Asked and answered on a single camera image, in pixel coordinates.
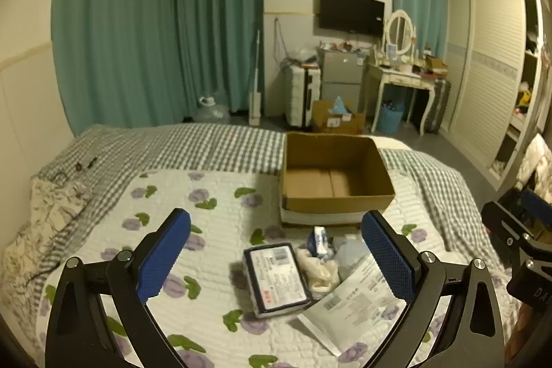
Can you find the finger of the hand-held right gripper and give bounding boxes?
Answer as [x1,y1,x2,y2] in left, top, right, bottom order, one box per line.
[500,187,552,238]
[480,199,538,266]

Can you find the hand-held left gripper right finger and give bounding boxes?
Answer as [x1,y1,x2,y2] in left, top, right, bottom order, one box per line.
[360,209,505,368]

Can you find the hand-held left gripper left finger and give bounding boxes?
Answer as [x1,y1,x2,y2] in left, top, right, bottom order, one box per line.
[45,208,193,368]

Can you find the white plastic printed package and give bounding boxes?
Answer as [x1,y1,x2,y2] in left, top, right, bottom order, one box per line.
[297,253,415,356]

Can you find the light blue tissue pack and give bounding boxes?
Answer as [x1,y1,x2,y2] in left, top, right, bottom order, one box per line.
[307,226,332,259]

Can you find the cream lace cloth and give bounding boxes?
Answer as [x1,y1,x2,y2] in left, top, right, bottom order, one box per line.
[297,248,341,294]

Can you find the white soft wipes pack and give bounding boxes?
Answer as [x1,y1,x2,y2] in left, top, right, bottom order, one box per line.
[241,242,315,319]

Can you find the cream floral cloth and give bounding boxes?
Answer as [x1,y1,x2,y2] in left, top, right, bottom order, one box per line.
[515,133,552,197]

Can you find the white floral quilt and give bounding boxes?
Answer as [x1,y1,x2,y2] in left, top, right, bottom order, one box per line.
[37,170,518,368]

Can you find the floral pillow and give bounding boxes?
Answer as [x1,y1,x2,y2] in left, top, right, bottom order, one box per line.
[0,177,94,334]

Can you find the grey striped suitcase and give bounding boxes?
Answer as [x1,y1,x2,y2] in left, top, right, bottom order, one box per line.
[424,78,452,135]

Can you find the blue plastic basket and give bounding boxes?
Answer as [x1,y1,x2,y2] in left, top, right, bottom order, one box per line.
[379,101,405,135]

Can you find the white sliding wardrobe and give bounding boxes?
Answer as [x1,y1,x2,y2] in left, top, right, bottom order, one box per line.
[444,0,545,181]

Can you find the clear water jug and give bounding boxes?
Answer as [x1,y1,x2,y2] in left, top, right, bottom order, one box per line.
[192,89,232,123]

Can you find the brown cardboard box with label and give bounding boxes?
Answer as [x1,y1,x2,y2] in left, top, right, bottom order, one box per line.
[311,100,367,135]

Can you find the blue plastic bag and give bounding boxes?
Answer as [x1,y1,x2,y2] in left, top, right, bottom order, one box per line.
[329,96,353,117]

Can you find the brown boxes on dressing table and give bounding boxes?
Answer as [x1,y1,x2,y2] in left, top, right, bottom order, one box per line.
[420,55,448,76]

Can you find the white dressing table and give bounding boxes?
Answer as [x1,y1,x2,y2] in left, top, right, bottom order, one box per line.
[366,61,447,137]

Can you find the white hard suitcase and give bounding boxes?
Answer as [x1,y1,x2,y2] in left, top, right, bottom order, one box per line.
[284,64,322,131]

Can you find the white stick mop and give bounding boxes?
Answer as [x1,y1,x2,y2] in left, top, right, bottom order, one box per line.
[247,30,263,126]

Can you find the grey mini fridge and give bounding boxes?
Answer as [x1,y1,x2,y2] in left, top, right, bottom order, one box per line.
[318,48,367,115]

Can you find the white oval vanity mirror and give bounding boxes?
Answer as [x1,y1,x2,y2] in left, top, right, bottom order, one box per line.
[383,9,418,59]

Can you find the clear plastic bag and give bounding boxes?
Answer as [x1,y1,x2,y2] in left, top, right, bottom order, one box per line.
[282,48,321,69]

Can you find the black cable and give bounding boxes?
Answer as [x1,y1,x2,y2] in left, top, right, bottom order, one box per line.
[51,157,98,184]

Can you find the hanging wall cables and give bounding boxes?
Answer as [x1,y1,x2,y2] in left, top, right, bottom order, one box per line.
[273,17,290,63]

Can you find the black wall television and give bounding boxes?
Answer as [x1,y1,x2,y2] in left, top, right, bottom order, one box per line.
[319,0,386,37]

